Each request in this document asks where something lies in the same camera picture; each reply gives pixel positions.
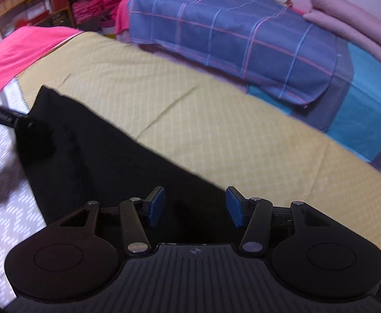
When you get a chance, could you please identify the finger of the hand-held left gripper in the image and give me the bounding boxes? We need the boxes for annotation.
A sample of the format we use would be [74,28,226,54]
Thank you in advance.
[13,114,36,131]

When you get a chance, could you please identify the teal and grey sheet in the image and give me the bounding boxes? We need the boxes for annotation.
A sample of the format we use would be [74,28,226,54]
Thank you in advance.
[246,35,381,180]

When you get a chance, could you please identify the pile of pink folded cloths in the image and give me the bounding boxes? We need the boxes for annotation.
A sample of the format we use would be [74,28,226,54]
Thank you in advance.
[71,0,128,24]

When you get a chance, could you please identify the black pants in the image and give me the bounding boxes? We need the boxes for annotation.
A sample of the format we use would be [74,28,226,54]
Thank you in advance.
[14,85,248,245]

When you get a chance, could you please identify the pink rolled pillow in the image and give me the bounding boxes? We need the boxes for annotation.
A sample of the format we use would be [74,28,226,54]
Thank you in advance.
[309,0,381,48]
[303,10,381,65]

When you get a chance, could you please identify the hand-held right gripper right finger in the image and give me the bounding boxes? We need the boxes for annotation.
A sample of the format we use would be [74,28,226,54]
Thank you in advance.
[226,186,333,257]

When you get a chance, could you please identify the blue plaid quilt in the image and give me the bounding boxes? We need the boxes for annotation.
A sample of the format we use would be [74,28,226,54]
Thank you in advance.
[127,0,338,106]

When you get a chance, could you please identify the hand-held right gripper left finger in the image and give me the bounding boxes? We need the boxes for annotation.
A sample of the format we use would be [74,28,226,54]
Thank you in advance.
[58,186,165,255]

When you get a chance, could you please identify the wooden shelf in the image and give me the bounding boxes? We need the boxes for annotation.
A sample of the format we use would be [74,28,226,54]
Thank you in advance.
[0,0,78,39]

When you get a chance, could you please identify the yellow patterned blanket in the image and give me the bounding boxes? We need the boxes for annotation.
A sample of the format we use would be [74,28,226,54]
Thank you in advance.
[0,31,381,304]

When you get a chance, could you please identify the pink bed sheet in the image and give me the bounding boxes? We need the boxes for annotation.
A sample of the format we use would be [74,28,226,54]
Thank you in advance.
[0,0,135,98]

